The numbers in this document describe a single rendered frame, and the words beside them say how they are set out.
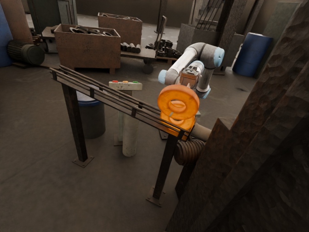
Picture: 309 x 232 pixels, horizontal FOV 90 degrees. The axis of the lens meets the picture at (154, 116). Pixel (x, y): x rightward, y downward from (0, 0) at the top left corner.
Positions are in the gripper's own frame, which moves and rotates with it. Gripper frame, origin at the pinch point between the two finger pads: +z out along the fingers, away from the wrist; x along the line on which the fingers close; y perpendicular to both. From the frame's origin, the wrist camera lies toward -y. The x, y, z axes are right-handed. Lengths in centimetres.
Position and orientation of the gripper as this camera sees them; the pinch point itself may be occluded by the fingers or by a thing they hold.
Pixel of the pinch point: (178, 98)
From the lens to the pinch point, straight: 58.2
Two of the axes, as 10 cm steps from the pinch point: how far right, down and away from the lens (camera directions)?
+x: 9.1, 3.1, -2.7
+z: -3.9, 5.2, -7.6
